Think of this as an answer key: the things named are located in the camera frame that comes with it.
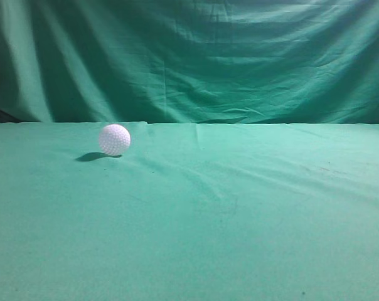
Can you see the green table cloth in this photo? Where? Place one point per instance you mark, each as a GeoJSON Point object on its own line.
{"type": "Point", "coordinates": [190, 212]}

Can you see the white dimpled golf ball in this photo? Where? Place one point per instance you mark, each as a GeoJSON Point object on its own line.
{"type": "Point", "coordinates": [114, 139]}

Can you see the green backdrop cloth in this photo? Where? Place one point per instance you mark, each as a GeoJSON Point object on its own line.
{"type": "Point", "coordinates": [204, 62]}

